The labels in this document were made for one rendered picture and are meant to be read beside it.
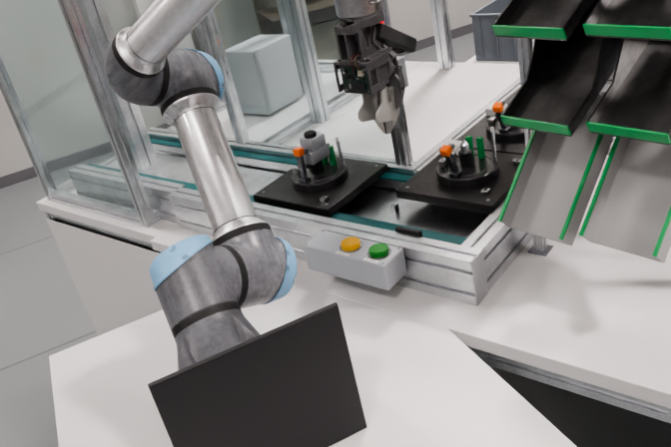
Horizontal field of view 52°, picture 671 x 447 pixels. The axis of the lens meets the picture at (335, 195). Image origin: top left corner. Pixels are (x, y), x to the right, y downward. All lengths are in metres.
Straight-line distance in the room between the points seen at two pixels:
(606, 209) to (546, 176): 0.13
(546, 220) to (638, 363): 0.29
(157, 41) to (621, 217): 0.84
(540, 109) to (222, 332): 0.65
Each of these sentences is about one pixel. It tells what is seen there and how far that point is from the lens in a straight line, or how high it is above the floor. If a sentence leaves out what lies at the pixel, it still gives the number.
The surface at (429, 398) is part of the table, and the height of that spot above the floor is 0.86.
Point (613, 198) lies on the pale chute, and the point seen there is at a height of 1.05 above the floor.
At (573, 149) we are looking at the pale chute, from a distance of 1.33.
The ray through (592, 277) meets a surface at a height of 0.86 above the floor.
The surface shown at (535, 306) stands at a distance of 1.34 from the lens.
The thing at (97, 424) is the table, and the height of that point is 0.86.
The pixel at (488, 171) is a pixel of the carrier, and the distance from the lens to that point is 1.55.
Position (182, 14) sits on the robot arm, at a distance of 1.17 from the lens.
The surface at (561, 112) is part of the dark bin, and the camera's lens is 1.24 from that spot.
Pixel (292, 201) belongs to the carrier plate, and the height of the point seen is 0.97.
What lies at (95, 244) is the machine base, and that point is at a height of 0.76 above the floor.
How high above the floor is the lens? 1.67
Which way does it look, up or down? 26 degrees down
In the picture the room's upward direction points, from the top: 13 degrees counter-clockwise
